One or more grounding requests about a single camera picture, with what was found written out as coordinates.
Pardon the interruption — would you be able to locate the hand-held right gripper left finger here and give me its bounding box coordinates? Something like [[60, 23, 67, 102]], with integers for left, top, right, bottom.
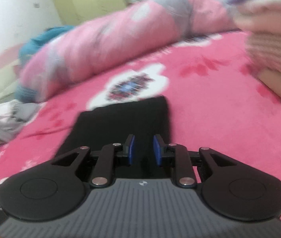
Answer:
[[51, 134, 136, 187]]

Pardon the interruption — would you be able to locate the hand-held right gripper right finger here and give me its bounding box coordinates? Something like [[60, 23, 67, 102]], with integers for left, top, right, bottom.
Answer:
[[153, 134, 238, 187]]

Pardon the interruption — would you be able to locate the black T-shirt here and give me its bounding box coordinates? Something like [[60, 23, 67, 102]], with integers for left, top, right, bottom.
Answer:
[[56, 95, 172, 179]]

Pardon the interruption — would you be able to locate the pink grey floral quilt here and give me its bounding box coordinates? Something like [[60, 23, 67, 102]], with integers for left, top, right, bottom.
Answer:
[[19, 0, 240, 102]]

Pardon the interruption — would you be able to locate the pink floral blanket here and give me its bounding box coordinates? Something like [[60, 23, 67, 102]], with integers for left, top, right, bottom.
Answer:
[[0, 30, 281, 224]]

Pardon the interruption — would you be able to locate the yellow-green wardrobe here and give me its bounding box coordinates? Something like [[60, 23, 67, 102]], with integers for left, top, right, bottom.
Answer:
[[52, 0, 128, 26]]

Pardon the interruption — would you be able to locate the grey sweatshirt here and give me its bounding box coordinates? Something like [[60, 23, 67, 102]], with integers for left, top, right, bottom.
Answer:
[[0, 103, 42, 143]]

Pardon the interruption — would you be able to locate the pale pink folded cloth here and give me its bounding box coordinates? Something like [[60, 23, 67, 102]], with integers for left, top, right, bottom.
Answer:
[[232, 0, 281, 40]]

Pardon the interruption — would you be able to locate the teal patterned pillow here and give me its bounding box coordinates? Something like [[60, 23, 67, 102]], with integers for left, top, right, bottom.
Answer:
[[15, 26, 74, 103]]

